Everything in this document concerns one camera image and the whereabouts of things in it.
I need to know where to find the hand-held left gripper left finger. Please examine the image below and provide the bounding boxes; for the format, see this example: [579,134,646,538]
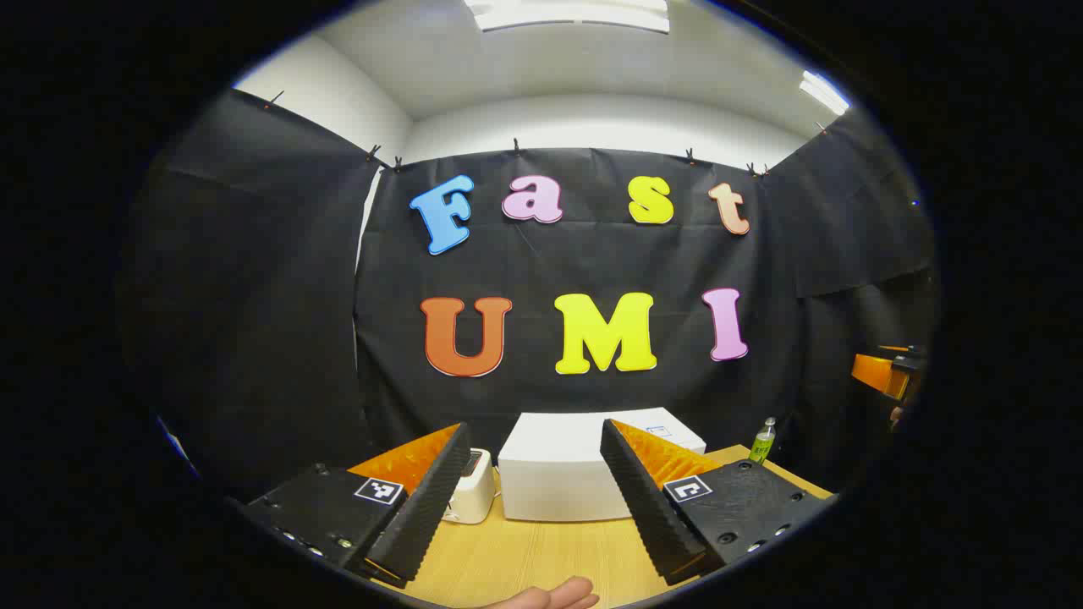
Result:
[239,421,473,590]

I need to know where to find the long ceiling light panel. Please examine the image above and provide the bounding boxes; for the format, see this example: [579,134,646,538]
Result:
[464,0,671,35]

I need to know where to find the green label drink bottle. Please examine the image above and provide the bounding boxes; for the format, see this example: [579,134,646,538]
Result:
[749,417,778,466]

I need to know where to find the white microwave oven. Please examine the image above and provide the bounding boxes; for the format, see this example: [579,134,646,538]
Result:
[498,407,707,523]

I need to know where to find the small ceiling light panel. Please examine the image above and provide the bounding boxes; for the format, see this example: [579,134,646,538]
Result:
[800,70,850,117]

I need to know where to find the small white toaster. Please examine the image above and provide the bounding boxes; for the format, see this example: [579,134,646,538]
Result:
[444,448,497,525]

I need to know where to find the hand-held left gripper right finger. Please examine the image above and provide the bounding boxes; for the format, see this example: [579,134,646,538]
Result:
[599,418,836,586]

